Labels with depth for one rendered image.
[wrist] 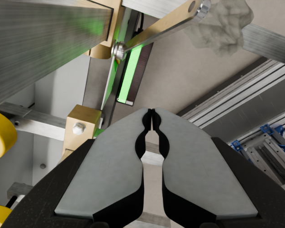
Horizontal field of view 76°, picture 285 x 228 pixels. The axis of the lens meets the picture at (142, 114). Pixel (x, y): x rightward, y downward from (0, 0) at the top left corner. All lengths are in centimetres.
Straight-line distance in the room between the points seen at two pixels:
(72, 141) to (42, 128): 6
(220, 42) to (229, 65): 99
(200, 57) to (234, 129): 47
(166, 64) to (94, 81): 75
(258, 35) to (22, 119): 39
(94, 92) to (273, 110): 100
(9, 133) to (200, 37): 31
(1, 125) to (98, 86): 22
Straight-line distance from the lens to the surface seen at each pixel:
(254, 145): 110
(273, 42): 30
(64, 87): 58
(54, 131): 38
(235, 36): 27
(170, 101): 124
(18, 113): 40
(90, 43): 18
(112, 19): 25
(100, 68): 45
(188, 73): 119
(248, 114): 117
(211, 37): 26
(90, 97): 48
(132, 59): 43
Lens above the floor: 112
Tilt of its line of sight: 61 degrees down
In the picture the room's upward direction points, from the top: 176 degrees counter-clockwise
